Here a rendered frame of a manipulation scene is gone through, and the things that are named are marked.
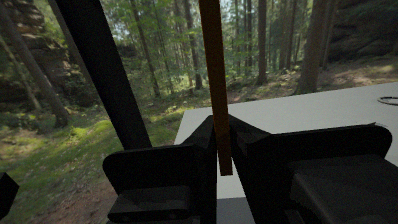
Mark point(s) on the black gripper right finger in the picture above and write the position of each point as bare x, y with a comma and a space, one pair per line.
260, 157

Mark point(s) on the orange handle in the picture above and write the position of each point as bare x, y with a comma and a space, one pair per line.
213, 44

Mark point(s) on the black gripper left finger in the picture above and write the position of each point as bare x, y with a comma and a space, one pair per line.
192, 163

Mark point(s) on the black loop with thin straight handle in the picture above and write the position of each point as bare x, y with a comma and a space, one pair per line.
369, 122

